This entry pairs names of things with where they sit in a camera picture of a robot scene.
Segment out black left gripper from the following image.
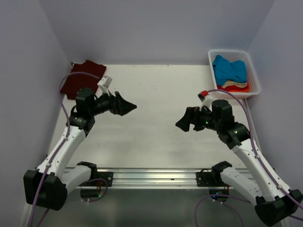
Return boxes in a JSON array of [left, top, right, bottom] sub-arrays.
[[89, 87, 136, 115]]

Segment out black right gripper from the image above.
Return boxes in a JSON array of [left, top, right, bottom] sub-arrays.
[[176, 105, 222, 131]]

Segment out dark red t shirt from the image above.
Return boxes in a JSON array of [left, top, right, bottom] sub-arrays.
[[60, 60, 107, 100]]

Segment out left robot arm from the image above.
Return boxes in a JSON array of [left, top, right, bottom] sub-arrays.
[[23, 87, 137, 210]]

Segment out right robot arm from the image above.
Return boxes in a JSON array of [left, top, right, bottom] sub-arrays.
[[175, 99, 303, 227]]

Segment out cream t shirt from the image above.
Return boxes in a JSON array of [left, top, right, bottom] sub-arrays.
[[222, 80, 248, 88]]

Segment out orange red t shirt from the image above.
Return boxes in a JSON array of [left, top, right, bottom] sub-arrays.
[[217, 84, 250, 93]]

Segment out blue t shirt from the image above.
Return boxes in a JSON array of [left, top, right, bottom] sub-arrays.
[[213, 55, 247, 86]]

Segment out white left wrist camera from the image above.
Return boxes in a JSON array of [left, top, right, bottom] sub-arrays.
[[97, 76, 112, 96]]

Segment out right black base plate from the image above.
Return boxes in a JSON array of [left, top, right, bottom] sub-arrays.
[[196, 169, 226, 187]]

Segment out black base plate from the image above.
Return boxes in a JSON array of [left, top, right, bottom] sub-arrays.
[[196, 169, 226, 187], [89, 171, 114, 187]]

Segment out aluminium mounting rail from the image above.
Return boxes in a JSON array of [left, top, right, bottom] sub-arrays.
[[63, 167, 261, 190]]

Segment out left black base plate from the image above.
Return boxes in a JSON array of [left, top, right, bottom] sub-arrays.
[[89, 171, 114, 187]]

